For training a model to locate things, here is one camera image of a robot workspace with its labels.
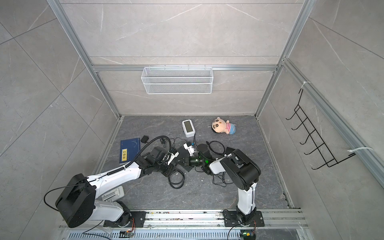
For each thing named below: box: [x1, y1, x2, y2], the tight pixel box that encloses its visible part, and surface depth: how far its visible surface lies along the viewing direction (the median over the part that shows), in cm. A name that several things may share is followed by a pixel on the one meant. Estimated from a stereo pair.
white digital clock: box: [182, 119, 196, 138], surface depth 109 cm
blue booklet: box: [119, 137, 141, 165], surface depth 101 cm
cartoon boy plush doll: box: [211, 117, 237, 135], surface depth 106 cm
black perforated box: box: [174, 146, 193, 172], surface depth 82 cm
